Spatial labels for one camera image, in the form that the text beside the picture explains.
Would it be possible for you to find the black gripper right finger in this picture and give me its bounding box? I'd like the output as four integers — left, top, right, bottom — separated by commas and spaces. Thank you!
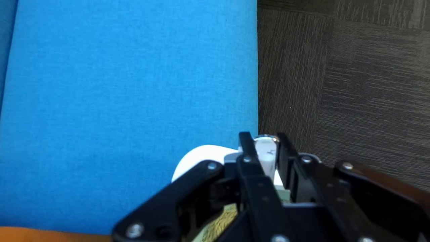
277, 133, 359, 242

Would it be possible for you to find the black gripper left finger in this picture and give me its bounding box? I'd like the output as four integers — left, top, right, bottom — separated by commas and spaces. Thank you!
237, 131, 291, 242

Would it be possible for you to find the silver metal spoon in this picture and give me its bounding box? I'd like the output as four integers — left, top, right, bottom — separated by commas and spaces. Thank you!
224, 134, 284, 189

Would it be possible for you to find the white side table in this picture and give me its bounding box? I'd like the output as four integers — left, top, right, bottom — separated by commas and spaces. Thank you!
171, 143, 240, 182

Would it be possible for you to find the blue sofa near robot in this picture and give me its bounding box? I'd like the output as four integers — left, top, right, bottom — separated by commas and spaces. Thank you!
0, 0, 258, 233

